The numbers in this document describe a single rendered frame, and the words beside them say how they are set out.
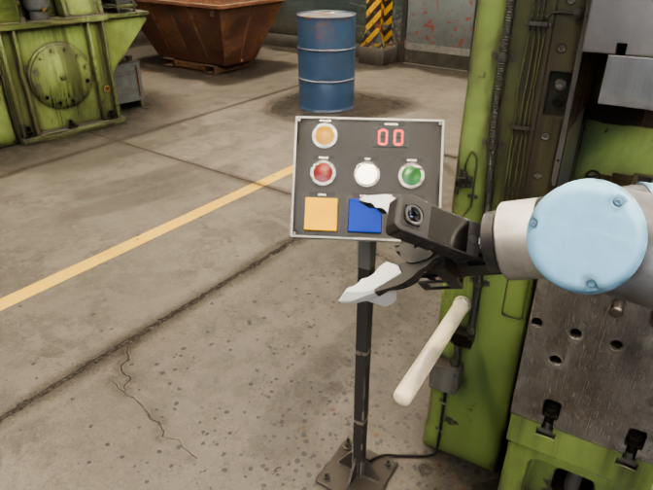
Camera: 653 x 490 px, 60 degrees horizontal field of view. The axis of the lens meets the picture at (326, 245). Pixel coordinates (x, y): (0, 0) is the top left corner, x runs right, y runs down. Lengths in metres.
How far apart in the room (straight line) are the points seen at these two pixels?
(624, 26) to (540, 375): 0.80
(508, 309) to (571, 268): 1.20
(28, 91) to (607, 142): 4.53
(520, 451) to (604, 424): 0.26
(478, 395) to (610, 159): 0.80
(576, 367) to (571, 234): 1.02
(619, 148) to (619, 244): 1.34
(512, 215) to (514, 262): 0.05
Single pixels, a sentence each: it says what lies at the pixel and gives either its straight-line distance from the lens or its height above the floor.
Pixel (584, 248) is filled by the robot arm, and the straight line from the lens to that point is 0.49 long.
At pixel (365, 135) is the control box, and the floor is 1.16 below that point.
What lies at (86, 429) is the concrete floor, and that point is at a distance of 2.33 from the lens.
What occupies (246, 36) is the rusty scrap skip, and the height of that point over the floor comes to 0.44.
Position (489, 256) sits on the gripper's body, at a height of 1.26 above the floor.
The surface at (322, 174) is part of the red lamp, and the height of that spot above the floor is 1.09.
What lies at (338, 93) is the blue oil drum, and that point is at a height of 0.19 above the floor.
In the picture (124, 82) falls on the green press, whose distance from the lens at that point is 6.18.
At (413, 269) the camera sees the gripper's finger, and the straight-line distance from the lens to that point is 0.68.
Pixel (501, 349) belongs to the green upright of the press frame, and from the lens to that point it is 1.77.
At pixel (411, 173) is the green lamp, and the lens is 1.31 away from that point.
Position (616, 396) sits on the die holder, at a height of 0.63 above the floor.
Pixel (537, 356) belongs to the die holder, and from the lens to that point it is 1.50.
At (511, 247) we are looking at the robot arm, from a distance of 0.64.
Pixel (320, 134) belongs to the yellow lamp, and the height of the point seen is 1.17.
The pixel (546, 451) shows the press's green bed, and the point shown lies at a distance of 1.69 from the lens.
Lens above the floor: 1.57
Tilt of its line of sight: 29 degrees down
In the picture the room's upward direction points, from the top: straight up
